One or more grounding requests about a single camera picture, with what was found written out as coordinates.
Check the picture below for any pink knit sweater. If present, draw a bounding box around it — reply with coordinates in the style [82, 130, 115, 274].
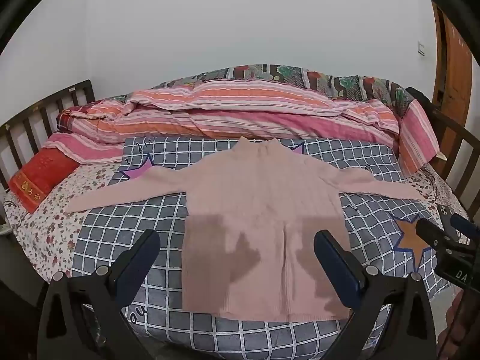
[67, 137, 426, 323]

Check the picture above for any dark wooden bed frame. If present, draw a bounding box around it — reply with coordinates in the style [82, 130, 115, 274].
[0, 79, 480, 229]

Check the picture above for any red checked pillow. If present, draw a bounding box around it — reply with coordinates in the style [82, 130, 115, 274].
[56, 106, 99, 133]

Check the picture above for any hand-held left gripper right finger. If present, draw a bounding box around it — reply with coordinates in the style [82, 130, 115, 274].
[313, 229, 443, 360]

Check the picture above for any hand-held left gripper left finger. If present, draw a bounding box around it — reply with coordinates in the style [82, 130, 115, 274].
[37, 229, 161, 360]

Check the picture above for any brown wooden door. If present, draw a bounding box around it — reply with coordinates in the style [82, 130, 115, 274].
[431, 2, 473, 128]

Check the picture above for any brown floral quilt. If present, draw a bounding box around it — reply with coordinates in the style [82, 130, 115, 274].
[150, 64, 417, 117]

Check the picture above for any pink striped quilt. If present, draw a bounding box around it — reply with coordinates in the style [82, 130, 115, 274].
[41, 79, 439, 175]

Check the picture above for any white floral bed sheet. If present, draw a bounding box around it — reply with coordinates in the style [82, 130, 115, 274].
[4, 159, 469, 284]

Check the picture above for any grey checked star blanket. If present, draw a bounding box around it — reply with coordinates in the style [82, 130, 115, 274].
[71, 135, 456, 360]

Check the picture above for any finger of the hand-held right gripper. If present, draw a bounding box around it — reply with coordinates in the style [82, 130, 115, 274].
[450, 213, 480, 238]
[415, 217, 461, 250]

